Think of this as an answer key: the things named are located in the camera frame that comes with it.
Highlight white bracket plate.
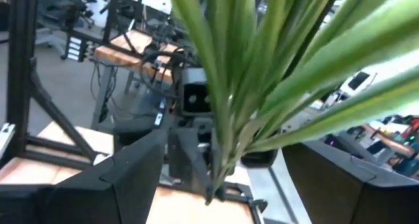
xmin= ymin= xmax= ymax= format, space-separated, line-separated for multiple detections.
xmin=0 ymin=122 xmax=16 ymax=159

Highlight white device dark screen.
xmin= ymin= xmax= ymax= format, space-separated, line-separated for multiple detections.
xmin=338 ymin=70 xmax=378 ymax=94

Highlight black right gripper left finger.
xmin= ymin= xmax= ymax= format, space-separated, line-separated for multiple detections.
xmin=0 ymin=128 xmax=170 ymax=224

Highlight wooden workbench grey legs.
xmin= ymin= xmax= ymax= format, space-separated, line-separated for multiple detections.
xmin=90 ymin=29 xmax=186 ymax=130

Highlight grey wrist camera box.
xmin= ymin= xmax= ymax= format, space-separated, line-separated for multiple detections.
xmin=179 ymin=68 xmax=213 ymax=117

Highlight orange artificial flower bunch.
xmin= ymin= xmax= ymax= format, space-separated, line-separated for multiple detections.
xmin=165 ymin=0 xmax=419 ymax=205

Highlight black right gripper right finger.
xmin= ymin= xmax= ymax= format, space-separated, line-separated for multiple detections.
xmin=282 ymin=140 xmax=419 ymax=224

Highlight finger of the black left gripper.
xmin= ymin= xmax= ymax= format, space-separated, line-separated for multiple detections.
xmin=240 ymin=148 xmax=280 ymax=169
xmin=169 ymin=128 xmax=215 ymax=205

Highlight black office chair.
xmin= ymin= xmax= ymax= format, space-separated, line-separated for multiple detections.
xmin=35 ymin=0 xmax=98 ymax=30

